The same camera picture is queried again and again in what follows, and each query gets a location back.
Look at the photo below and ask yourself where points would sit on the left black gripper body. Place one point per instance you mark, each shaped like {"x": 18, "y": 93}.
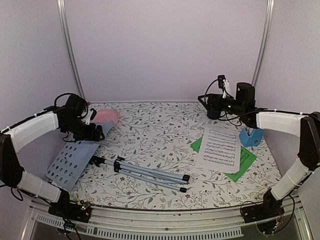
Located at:
{"x": 81, "y": 132}

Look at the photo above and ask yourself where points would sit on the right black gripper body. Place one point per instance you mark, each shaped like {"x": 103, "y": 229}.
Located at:
{"x": 220, "y": 107}

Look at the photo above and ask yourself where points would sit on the light blue music stand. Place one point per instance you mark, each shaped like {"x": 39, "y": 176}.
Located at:
{"x": 67, "y": 167}

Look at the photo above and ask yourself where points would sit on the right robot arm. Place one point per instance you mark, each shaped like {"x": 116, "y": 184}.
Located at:
{"x": 286, "y": 129}

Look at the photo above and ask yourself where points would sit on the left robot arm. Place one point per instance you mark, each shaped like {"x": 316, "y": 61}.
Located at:
{"x": 74, "y": 117}

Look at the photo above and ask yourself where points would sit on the dark blue mug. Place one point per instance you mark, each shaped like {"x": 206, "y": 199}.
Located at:
{"x": 213, "y": 115}

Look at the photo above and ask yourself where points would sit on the pink plate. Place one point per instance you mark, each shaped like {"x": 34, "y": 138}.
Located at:
{"x": 106, "y": 116}

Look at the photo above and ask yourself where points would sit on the white sheet music page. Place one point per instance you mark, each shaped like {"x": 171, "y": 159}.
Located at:
{"x": 220, "y": 149}

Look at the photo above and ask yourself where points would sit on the blue metronome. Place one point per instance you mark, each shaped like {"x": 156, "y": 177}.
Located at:
{"x": 250, "y": 137}

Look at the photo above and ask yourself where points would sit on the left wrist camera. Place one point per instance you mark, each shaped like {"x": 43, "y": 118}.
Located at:
{"x": 90, "y": 115}

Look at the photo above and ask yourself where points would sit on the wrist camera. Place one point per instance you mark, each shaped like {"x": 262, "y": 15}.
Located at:
{"x": 90, "y": 115}
{"x": 223, "y": 84}

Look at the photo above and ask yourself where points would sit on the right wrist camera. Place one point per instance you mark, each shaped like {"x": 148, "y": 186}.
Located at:
{"x": 223, "y": 84}

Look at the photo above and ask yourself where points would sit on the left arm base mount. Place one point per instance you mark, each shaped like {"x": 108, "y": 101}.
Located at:
{"x": 78, "y": 211}

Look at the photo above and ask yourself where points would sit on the right aluminium frame post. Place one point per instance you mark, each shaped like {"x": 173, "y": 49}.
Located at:
{"x": 268, "y": 19}

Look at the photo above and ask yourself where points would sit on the aluminium frame post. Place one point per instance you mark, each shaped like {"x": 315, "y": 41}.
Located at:
{"x": 62, "y": 13}
{"x": 268, "y": 19}

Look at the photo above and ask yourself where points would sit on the front aluminium rail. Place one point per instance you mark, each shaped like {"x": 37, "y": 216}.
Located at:
{"x": 229, "y": 223}

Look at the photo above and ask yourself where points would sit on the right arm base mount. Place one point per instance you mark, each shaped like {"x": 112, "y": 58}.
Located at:
{"x": 262, "y": 215}

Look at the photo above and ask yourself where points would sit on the left aluminium frame post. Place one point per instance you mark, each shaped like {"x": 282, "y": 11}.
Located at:
{"x": 62, "y": 13}

